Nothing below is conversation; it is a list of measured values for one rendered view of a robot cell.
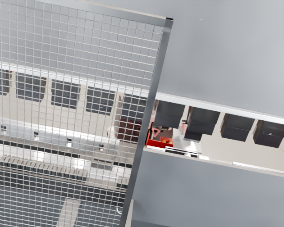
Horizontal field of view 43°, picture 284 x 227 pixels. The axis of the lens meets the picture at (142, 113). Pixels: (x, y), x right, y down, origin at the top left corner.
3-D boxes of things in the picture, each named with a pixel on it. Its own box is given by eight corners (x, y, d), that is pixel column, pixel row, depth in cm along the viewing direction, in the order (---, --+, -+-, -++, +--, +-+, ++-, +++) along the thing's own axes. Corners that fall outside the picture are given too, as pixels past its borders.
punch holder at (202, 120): (211, 127, 216) (218, 104, 208) (212, 135, 209) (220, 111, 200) (186, 123, 216) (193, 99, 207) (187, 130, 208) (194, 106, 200)
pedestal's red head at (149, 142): (171, 151, 276) (176, 132, 266) (170, 164, 262) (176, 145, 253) (145, 146, 275) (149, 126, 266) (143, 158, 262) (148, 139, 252)
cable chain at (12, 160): (87, 175, 187) (88, 169, 185) (85, 183, 182) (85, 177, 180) (3, 159, 186) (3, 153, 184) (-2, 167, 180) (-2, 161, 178)
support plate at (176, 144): (198, 130, 246) (199, 129, 245) (201, 154, 223) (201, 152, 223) (172, 125, 245) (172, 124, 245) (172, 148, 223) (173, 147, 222)
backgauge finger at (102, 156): (117, 143, 218) (119, 136, 215) (112, 171, 196) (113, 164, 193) (98, 139, 217) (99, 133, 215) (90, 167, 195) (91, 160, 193)
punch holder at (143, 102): (145, 115, 215) (151, 91, 206) (144, 122, 207) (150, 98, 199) (121, 110, 214) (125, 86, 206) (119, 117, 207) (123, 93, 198)
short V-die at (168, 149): (196, 156, 224) (197, 152, 223) (196, 159, 222) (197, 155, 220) (164, 150, 223) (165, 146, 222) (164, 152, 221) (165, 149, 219)
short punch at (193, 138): (199, 142, 218) (203, 129, 213) (199, 143, 216) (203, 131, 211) (182, 138, 218) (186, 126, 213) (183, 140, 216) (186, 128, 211)
